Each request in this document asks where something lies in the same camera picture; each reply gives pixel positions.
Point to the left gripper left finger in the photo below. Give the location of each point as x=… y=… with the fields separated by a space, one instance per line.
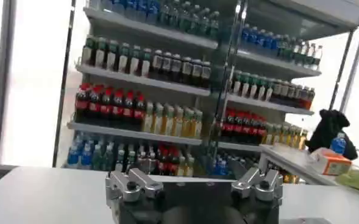
x=133 y=185

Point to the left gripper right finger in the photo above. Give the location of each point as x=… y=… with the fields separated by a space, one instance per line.
x=258 y=184

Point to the white desk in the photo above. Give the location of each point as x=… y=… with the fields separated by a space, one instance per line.
x=292 y=164

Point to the orange tissue box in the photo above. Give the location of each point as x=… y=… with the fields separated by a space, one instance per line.
x=331 y=162

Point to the black bag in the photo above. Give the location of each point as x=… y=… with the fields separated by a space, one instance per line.
x=328 y=131

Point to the blue water bottle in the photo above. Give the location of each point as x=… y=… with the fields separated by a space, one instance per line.
x=338 y=144

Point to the metal shelf with bottles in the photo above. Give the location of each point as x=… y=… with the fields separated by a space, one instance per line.
x=267 y=91
x=142 y=91

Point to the green cloth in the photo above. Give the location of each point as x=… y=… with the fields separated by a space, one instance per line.
x=357 y=181

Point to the thin black pole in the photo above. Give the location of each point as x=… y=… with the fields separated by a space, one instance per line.
x=64 y=79

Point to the grey window post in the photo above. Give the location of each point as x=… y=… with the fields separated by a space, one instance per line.
x=2 y=79

